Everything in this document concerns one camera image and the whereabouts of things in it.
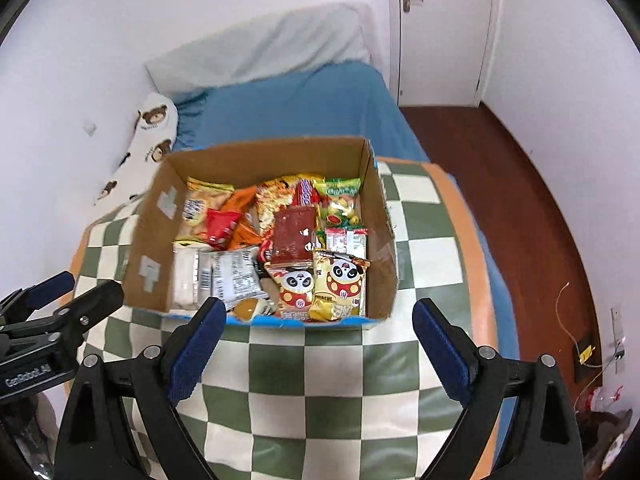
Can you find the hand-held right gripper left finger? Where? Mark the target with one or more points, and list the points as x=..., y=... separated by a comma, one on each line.
x=197, y=350

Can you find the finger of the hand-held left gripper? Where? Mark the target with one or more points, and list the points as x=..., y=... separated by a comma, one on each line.
x=90, y=305
x=47, y=290

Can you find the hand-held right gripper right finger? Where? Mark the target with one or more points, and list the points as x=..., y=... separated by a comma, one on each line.
x=440, y=350

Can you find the cardboard box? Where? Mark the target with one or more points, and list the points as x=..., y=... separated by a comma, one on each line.
x=150, y=240

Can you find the green candy packet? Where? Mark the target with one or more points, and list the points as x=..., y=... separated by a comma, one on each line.
x=340, y=205

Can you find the yellow round pastry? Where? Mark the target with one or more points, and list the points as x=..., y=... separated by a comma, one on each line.
x=247, y=309

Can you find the white clear wrapped packet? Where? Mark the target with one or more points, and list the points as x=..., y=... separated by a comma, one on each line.
x=187, y=275

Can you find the silver labelled packet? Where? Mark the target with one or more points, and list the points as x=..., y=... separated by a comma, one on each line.
x=235, y=275

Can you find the green white checkered blanket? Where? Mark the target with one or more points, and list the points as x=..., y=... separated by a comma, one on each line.
x=330, y=370

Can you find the red panda snack packet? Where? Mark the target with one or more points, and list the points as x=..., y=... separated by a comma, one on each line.
x=292, y=287

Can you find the yellow panda snack packet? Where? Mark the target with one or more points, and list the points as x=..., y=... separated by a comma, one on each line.
x=340, y=285

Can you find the red small snack packet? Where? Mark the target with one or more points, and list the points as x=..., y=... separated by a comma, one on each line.
x=222, y=227

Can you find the red white green packet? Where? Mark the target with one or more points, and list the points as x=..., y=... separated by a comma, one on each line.
x=347, y=242

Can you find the dark red snack packet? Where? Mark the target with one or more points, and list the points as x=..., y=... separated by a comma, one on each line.
x=295, y=235

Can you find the orange snack packet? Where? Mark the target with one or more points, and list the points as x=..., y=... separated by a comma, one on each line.
x=240, y=205

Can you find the clear plastic bottle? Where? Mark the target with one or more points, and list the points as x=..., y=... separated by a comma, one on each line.
x=600, y=396

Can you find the red yellow noodle packet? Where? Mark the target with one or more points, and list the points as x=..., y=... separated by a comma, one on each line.
x=275, y=200

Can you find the bear print pillow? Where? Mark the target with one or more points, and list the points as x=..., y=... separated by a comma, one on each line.
x=150, y=135

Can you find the blue red candy bar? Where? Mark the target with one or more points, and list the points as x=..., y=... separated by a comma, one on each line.
x=306, y=194

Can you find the blue bed sheet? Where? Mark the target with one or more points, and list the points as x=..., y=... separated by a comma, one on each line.
x=310, y=105

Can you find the grey white pillow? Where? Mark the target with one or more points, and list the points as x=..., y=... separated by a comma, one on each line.
x=270, y=40

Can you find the white door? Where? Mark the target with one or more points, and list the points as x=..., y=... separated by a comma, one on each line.
x=445, y=25

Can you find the white wall outlet strip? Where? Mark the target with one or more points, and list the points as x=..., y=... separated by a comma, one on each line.
x=618, y=335

